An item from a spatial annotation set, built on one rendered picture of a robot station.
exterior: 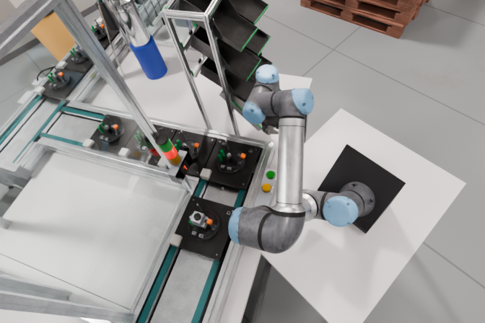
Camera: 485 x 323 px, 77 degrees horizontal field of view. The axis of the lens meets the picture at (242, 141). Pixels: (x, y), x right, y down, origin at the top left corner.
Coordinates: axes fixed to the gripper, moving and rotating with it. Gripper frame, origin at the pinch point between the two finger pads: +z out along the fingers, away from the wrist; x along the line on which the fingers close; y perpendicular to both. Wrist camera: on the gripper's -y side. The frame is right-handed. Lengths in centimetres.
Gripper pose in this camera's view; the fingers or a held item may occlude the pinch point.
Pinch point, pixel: (268, 131)
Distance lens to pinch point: 127.8
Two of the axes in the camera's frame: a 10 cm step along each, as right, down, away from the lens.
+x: 3.2, -8.1, 4.8
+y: 9.4, 2.0, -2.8
